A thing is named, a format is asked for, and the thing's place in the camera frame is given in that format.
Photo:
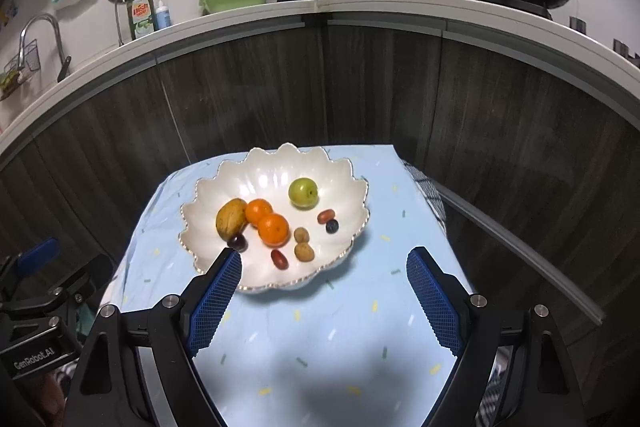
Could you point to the white kitchen countertop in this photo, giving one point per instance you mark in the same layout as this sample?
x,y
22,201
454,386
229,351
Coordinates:
x,y
250,14

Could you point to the light blue patterned cloth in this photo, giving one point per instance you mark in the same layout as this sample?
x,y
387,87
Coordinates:
x,y
350,332

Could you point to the dark round grape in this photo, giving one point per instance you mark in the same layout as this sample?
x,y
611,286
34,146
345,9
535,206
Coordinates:
x,y
332,227

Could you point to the dark purple plum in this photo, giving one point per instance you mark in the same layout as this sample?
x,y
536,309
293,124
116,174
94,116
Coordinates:
x,y
237,242

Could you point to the large brown potato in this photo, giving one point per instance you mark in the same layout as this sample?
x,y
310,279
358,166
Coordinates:
x,y
230,218

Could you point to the white scalloped bowl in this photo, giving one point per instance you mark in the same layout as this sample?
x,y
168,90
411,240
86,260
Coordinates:
x,y
260,177

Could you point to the green dish soap bottle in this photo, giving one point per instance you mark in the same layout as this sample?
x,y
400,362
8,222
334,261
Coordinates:
x,y
140,14

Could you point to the grey metal rail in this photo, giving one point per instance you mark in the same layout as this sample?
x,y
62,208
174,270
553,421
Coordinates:
x,y
525,247

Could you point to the small brown potato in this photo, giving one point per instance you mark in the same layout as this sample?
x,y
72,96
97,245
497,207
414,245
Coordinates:
x,y
303,252
301,234

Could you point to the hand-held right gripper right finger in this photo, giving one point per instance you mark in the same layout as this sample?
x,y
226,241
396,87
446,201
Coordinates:
x,y
435,302

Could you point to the orange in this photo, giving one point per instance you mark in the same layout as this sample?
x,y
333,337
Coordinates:
x,y
258,211
273,229

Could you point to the steel faucet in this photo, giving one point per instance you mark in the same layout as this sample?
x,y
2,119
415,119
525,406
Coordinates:
x,y
40,27

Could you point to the dark wood kitchen cabinet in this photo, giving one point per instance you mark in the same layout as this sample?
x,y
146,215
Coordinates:
x,y
250,97

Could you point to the white pump bottle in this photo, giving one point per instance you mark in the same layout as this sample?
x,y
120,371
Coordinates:
x,y
162,14

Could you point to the red jujube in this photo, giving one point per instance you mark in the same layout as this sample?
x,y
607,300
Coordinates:
x,y
280,259
325,216

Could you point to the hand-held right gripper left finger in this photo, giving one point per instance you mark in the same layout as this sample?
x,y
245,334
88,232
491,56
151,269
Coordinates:
x,y
215,302

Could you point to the green apple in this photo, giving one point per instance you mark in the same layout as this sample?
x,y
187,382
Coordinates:
x,y
303,192

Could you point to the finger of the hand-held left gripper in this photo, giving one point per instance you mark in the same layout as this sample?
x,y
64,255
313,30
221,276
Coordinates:
x,y
37,252
75,279

